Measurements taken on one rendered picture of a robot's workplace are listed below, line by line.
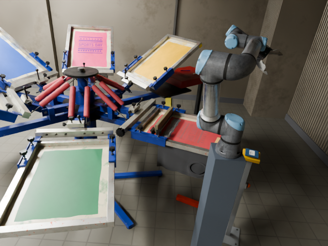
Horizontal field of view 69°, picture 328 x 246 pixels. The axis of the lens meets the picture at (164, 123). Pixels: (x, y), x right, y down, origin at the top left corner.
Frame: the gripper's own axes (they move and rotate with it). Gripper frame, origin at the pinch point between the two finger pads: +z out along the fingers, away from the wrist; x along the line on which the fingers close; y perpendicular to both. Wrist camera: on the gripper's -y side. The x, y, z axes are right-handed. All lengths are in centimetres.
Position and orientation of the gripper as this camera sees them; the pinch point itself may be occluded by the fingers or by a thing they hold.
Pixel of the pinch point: (275, 65)
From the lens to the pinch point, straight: 164.7
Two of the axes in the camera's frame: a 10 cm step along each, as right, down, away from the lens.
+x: 6.0, -8.0, -0.3
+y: -0.3, 0.1, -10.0
